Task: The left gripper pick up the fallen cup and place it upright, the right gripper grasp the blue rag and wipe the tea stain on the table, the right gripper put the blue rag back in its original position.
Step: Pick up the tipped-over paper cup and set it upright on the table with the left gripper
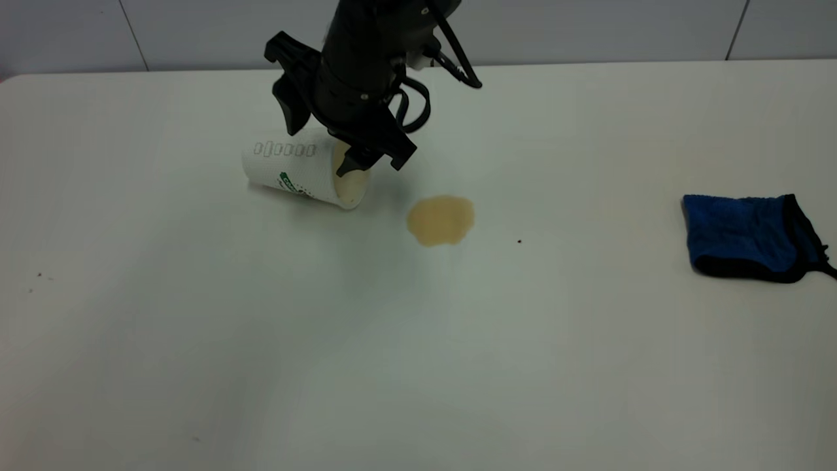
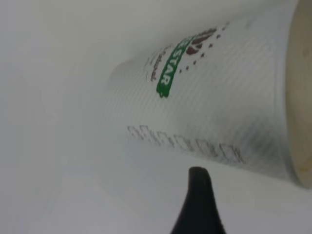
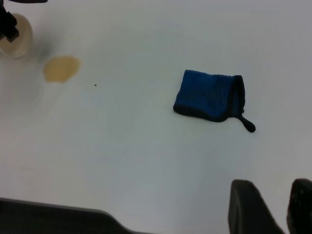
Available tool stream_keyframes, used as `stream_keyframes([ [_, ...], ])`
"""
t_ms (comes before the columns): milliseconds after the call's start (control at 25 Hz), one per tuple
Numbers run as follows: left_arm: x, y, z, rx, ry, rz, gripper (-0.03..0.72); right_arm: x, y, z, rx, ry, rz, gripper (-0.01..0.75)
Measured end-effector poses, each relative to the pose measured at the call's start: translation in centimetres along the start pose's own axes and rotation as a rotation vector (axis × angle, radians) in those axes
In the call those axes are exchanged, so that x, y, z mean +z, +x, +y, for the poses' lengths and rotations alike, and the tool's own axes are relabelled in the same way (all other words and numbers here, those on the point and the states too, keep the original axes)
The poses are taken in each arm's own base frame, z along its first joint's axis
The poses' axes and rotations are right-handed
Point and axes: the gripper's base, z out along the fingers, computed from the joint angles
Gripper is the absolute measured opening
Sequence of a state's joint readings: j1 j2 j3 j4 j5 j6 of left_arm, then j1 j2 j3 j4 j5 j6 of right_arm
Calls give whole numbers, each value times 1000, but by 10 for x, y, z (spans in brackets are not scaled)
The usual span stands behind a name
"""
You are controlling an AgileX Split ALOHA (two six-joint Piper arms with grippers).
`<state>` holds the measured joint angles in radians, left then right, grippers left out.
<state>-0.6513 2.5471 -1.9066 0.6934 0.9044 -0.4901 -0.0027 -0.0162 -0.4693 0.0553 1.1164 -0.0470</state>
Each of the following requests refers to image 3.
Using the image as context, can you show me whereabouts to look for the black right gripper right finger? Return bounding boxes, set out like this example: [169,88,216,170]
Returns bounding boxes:
[286,178,312,234]

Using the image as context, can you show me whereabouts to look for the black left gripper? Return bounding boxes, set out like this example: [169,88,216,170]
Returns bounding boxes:
[0,0,48,43]

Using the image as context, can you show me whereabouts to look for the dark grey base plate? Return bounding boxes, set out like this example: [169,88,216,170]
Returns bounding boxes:
[0,196,152,234]

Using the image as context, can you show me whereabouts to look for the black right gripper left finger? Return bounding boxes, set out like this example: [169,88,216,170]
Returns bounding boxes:
[228,179,287,234]

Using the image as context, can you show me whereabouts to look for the white paper coffee cup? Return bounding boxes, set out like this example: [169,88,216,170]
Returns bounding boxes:
[0,13,34,59]

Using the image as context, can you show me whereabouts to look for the light brown coffee spill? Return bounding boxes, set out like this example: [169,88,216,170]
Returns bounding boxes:
[43,55,81,83]

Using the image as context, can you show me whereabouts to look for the blue cloth with black trim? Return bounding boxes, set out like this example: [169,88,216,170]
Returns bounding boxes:
[173,69,256,134]

